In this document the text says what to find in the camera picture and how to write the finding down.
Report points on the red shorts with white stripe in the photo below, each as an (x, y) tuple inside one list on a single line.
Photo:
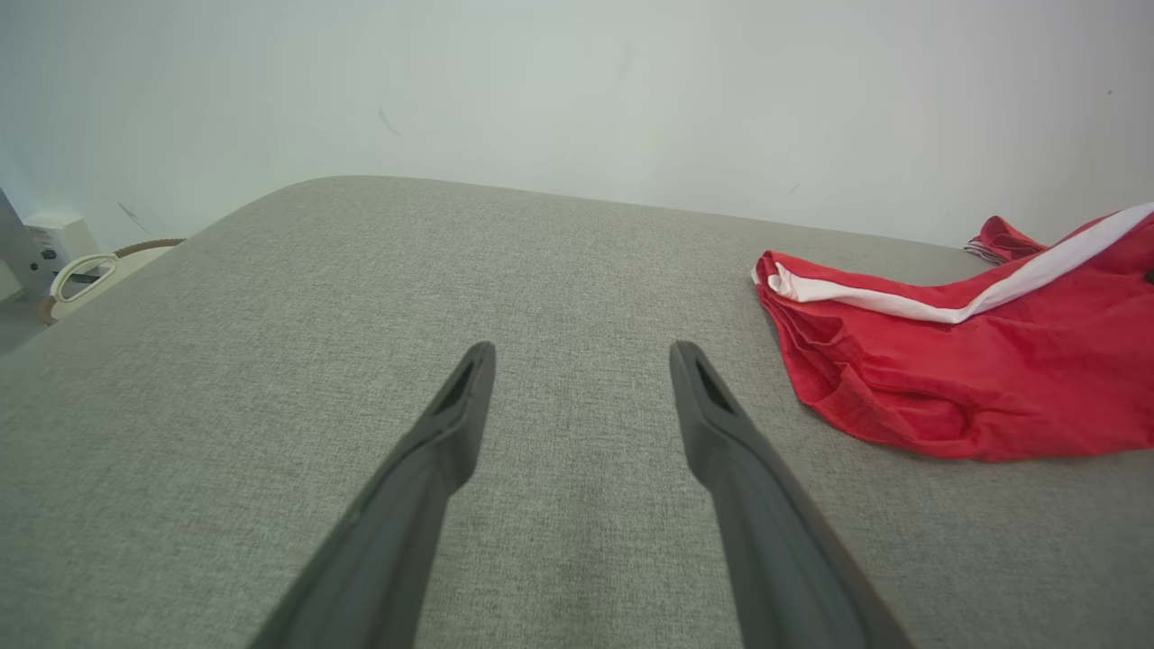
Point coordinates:
[(992, 379)]

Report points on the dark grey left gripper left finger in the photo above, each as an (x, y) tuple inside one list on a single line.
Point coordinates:
[(388, 541)]

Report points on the white power box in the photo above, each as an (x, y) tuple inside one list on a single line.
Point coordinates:
[(63, 236)]

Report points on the grey panel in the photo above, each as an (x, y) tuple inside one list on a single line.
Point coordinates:
[(13, 248)]

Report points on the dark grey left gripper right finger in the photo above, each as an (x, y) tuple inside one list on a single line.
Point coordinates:
[(775, 559)]

